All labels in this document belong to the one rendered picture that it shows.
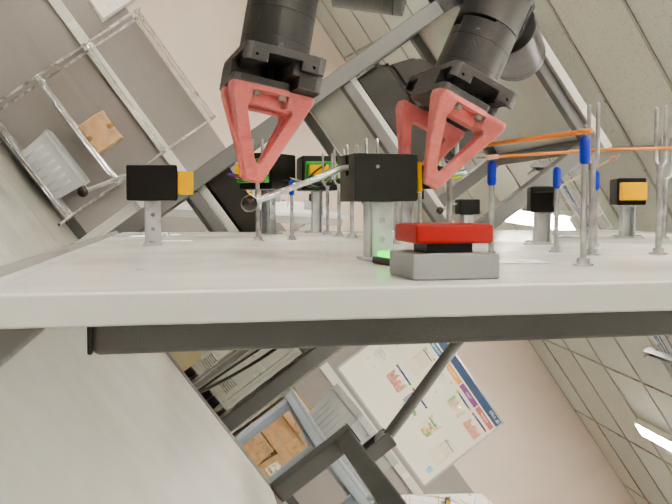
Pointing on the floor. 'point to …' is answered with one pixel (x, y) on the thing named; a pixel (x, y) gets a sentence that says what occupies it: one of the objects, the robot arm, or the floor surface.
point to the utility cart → (307, 447)
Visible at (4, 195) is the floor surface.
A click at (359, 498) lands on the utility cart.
